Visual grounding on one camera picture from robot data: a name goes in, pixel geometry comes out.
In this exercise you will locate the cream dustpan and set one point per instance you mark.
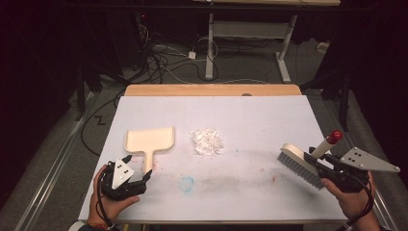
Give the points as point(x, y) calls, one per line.
point(149, 139)

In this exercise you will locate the person's left hand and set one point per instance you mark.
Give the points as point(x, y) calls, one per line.
point(102, 208)

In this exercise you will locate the white table mat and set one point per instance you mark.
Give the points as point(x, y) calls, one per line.
point(243, 115)

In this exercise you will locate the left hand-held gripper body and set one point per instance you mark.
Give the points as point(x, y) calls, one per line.
point(110, 189)

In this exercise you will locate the white metal desk frame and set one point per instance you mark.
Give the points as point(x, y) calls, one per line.
point(210, 48)

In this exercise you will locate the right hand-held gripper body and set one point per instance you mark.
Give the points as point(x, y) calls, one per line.
point(369, 162)

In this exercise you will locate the wooden table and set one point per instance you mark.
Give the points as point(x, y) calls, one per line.
point(192, 90)

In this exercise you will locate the aluminium floor rail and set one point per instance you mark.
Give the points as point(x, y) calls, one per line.
point(383, 205)
point(57, 166)

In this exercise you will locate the person's right hand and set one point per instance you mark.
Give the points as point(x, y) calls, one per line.
point(356, 202)

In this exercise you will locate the white power adapter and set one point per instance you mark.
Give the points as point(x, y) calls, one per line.
point(191, 55)

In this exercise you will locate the pile of white paper scraps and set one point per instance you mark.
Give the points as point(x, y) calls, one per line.
point(208, 142)

